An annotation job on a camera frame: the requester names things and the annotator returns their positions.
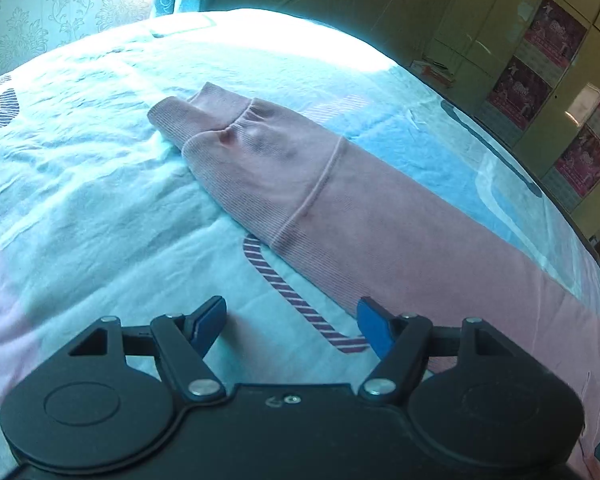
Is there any red and white box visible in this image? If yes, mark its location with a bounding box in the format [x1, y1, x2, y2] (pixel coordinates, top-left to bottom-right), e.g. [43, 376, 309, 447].
[409, 57, 457, 87]

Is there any pink knit sweater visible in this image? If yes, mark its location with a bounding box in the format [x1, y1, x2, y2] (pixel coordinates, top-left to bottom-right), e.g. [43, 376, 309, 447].
[147, 81, 600, 480]

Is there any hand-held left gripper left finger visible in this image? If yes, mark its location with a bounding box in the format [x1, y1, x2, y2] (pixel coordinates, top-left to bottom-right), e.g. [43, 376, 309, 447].
[55, 296, 227, 403]

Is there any cream wardrobe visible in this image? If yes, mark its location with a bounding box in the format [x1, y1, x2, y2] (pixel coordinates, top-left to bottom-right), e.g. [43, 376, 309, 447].
[422, 0, 600, 243]

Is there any cream board with arc lines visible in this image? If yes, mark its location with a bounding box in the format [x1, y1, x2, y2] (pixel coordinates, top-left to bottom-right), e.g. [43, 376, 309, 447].
[217, 0, 433, 63]

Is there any printed pastel bed sheet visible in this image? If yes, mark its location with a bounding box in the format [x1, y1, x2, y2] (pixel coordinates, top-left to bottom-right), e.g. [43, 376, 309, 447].
[0, 7, 600, 480]

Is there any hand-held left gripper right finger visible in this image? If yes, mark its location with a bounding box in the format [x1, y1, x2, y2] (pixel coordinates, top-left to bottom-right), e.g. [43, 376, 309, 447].
[356, 296, 531, 403]

